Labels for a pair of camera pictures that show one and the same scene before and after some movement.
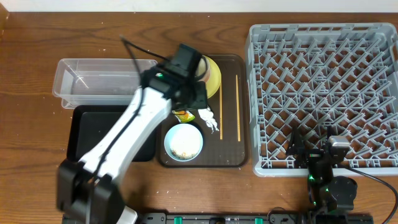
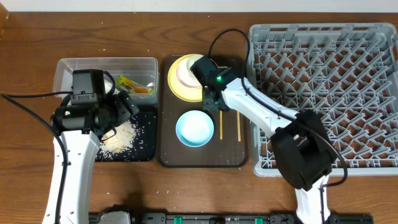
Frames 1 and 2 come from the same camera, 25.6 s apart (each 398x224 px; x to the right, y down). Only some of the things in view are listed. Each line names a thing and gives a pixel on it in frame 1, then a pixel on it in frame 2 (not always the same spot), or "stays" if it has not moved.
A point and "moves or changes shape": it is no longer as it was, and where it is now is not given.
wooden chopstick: x=238 y=110 stays
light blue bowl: x=183 y=142 to x=194 y=129
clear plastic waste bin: x=98 y=81 stays
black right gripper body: x=308 y=158 to x=207 y=104
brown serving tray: x=223 y=124 stays
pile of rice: x=185 y=142 moves or changes shape
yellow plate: x=213 y=84 moves or changes shape
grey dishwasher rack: x=316 y=77 stays
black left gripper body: x=198 y=99 to x=117 y=112
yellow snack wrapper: x=183 y=116 to x=133 y=86
